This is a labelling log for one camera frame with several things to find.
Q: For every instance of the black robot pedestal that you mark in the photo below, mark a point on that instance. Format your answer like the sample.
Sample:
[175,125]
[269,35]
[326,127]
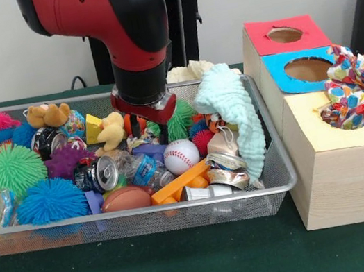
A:
[192,35]

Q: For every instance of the yellow cheese wedge toy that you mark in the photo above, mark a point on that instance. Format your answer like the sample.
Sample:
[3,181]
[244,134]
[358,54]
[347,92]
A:
[91,129]

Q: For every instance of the shallow metal mesh bin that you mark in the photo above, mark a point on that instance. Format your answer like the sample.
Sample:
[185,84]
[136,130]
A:
[131,226]

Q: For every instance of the white baseball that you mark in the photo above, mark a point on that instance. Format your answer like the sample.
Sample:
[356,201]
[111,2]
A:
[181,156]

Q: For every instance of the wooden box with three holes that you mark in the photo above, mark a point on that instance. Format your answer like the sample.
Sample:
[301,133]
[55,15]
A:
[352,183]

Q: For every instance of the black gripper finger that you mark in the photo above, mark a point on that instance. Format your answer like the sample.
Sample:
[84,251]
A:
[164,133]
[135,126]

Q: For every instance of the crushed black red can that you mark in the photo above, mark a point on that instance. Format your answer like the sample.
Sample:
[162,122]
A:
[97,173]

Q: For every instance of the small colourful patterned cloth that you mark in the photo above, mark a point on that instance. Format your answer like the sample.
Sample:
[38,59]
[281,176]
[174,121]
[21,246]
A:
[148,137]

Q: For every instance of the dark green tablecloth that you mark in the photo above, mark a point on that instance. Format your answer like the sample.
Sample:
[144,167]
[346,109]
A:
[156,271]

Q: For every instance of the green googly-eyed spiky ball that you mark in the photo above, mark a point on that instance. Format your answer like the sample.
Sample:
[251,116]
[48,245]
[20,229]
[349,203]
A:
[179,119]

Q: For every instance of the light blue waffle cloth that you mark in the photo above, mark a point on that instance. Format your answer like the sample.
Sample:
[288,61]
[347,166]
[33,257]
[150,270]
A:
[233,109]

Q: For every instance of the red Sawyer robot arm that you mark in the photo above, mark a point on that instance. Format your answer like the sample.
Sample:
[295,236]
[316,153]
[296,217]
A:
[94,17]

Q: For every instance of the brown toy football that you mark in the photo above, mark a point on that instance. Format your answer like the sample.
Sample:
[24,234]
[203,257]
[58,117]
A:
[126,198]

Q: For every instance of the brown teddy bear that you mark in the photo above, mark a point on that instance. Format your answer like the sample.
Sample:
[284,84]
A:
[48,115]

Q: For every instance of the orange plastic comb block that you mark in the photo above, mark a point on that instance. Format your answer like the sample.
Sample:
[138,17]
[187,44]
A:
[180,184]

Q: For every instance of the large green spiky ball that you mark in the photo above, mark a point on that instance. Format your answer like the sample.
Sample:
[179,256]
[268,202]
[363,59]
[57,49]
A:
[11,169]

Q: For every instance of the cream waffle cloth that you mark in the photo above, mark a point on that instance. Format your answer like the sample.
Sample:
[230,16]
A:
[188,71]

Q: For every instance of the large blue spiky ball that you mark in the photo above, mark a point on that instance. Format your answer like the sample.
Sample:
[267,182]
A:
[50,201]

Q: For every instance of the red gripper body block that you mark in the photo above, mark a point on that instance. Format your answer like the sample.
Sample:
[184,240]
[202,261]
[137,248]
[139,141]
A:
[149,108]

